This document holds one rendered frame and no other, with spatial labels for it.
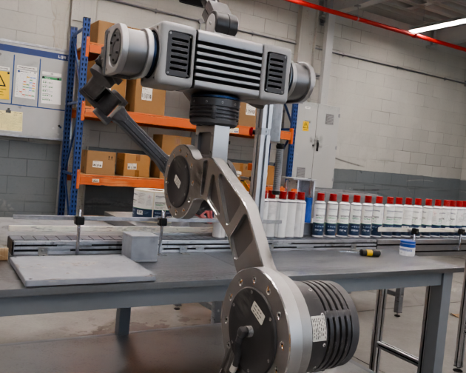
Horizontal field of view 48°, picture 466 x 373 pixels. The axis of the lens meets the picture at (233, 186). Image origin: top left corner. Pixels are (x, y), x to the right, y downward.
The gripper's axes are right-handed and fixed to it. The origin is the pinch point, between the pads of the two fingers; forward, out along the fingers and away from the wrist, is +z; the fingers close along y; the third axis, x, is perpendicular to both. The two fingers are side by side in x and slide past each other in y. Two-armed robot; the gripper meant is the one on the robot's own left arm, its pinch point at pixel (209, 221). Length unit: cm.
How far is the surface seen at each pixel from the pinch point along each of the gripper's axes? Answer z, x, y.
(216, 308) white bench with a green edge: 109, -10, 108
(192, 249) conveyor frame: 1.3, 14.1, -5.7
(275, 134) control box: -19.5, -35.3, -18.2
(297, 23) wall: 67, -429, 426
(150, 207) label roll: -5.7, 7.1, 38.7
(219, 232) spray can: 4.2, 0.5, -4.4
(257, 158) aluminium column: -15.7, -24.0, -16.9
